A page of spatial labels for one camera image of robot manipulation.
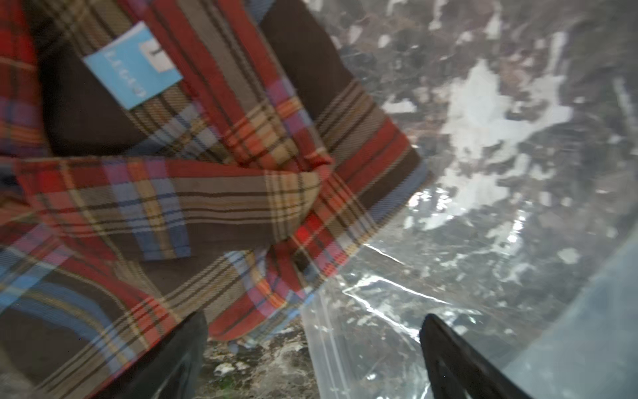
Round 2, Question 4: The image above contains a clear plastic vacuum bag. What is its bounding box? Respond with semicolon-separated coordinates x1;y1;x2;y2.
302;1;637;398

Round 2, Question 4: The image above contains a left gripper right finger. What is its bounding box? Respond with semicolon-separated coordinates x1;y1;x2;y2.
420;314;530;399

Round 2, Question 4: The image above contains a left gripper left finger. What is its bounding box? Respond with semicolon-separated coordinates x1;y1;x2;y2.
94;312;208;399

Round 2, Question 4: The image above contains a red plaid shirt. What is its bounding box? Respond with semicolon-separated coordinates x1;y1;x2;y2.
1;1;429;398

